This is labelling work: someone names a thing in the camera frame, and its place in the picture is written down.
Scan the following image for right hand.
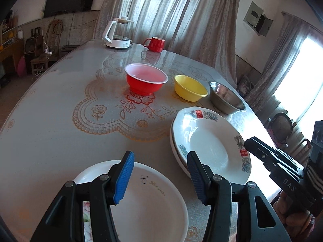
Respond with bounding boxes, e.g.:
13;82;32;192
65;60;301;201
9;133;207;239
273;191;315;241

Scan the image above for beige sheer curtain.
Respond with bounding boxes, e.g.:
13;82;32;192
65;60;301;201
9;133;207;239
94;0;240;86

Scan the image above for white glass electric kettle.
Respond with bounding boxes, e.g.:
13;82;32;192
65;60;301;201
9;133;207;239
102;16;134;49

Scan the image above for side window curtain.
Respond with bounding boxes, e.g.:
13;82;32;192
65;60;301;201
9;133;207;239
245;11;322;114

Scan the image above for white plate red characters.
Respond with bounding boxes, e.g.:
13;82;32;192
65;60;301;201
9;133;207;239
171;107;251;185

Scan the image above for large purple floral plate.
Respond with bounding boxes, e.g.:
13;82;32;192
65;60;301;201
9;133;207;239
169;128;191;178

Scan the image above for red plastic bowl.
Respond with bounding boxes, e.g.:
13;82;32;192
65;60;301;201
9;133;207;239
124;63;169;96

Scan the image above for dark wooden chair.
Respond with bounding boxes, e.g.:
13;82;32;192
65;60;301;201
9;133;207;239
264;113;311;165

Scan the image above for stainless steel bowl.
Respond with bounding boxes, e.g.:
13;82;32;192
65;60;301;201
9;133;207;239
209;81;246;115

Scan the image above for wall electrical panel box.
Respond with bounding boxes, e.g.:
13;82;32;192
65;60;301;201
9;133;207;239
244;2;273;37

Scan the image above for red mug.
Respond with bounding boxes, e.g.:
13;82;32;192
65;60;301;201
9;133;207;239
143;37;165;52

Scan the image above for wooden sideboard cabinet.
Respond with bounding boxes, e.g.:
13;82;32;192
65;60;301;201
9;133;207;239
1;10;24;79

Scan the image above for yellow plastic bowl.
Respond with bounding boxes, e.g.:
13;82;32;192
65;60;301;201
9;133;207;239
174;75;208;102

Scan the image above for small white rose plate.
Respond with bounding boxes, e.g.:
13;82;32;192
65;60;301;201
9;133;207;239
73;159;190;242

